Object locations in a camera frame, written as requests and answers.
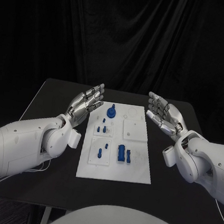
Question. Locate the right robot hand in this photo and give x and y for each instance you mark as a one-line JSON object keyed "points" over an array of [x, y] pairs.
{"points": [[167, 115]]}

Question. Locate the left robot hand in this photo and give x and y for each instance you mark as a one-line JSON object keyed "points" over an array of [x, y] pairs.
{"points": [[83, 104]]}

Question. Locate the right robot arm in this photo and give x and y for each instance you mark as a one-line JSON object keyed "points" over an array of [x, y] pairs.
{"points": [[205, 162]]}

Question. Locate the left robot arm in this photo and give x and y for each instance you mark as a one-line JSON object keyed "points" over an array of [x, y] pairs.
{"points": [[20, 143]]}

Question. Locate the white task board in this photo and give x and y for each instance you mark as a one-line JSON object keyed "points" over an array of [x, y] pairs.
{"points": [[117, 144]]}

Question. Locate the blue gear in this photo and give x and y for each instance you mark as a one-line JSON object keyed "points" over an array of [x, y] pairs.
{"points": [[111, 112]]}

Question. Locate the blue block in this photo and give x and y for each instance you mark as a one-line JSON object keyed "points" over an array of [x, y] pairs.
{"points": [[128, 156]]}

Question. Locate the large blue cylinder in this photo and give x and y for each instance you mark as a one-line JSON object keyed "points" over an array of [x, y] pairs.
{"points": [[121, 153]]}

